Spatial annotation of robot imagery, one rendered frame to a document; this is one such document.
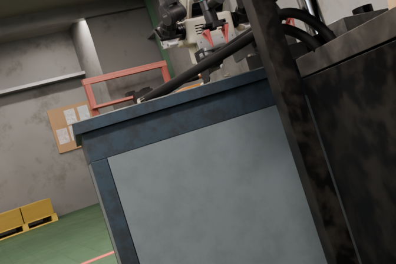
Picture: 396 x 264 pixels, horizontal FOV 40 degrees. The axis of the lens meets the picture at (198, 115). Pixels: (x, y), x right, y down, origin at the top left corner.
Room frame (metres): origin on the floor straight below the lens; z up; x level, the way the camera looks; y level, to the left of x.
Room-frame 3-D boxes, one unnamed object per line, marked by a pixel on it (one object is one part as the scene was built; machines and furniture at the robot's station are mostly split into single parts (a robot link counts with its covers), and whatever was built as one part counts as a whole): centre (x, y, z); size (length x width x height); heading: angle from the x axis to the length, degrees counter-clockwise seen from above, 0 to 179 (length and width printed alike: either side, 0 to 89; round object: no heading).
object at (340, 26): (2.29, -0.61, 0.85); 0.50 x 0.26 x 0.11; 31
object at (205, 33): (2.33, -0.16, 1.05); 0.07 x 0.07 x 0.09; 14
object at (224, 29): (2.34, -0.20, 1.05); 0.07 x 0.07 x 0.09; 14
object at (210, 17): (2.34, -0.18, 1.12); 0.10 x 0.07 x 0.07; 104
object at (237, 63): (2.12, -0.28, 0.87); 0.50 x 0.26 x 0.14; 14
